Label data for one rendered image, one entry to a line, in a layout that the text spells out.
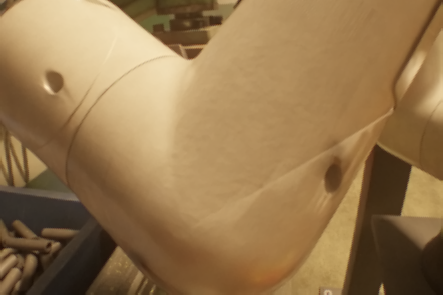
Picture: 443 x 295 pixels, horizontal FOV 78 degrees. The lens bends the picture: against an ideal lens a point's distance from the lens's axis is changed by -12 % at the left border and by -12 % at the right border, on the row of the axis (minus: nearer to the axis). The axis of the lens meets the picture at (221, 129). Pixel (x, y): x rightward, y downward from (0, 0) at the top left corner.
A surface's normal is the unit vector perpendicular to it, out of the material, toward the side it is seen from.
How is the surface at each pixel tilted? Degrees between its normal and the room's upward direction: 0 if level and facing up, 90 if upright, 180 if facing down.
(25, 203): 81
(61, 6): 38
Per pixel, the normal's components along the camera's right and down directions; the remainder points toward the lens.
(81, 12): 0.33, -0.61
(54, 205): -0.22, 0.25
